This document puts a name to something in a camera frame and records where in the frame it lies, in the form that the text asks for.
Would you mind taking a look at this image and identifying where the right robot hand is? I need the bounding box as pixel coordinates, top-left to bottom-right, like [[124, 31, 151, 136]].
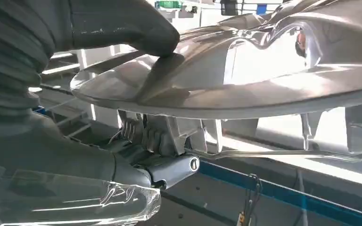
[[0, 0, 200, 190]]

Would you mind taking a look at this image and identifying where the clear plastic wrap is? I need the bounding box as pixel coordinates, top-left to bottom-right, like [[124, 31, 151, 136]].
[[0, 162, 162, 226]]

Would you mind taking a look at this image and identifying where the blue metal beam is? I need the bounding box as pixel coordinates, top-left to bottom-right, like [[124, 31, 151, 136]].
[[198, 161, 362, 226]]

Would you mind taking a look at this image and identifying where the black cable bundle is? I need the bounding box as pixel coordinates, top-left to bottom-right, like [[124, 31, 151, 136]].
[[237, 173, 263, 226]]

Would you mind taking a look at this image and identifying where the green plastic crate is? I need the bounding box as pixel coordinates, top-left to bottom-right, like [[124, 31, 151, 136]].
[[154, 0, 183, 9]]

